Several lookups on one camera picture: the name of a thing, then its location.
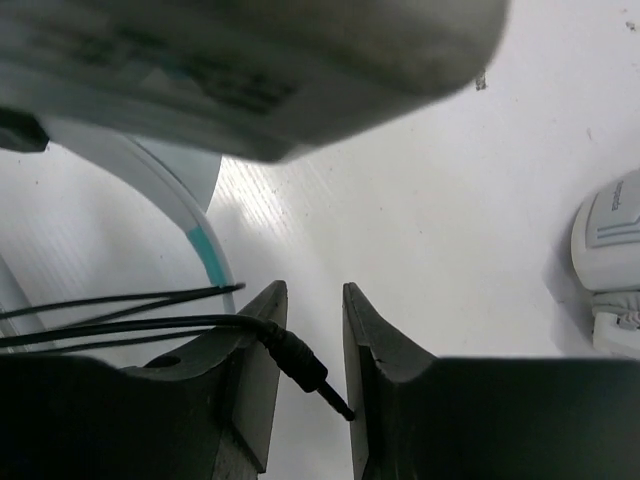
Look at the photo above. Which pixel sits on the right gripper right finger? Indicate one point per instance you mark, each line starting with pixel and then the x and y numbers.
pixel 419 416

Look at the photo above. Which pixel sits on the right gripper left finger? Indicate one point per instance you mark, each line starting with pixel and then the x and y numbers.
pixel 201 411

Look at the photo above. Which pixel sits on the teal cat-ear headphones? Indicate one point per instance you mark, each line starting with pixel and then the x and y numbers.
pixel 164 174

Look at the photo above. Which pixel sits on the white grey gaming headset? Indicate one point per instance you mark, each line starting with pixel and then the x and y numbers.
pixel 605 257

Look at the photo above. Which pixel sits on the small tan screw piece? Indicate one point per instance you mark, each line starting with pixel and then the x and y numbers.
pixel 481 82

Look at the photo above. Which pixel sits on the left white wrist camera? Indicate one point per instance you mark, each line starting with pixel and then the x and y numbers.
pixel 259 80

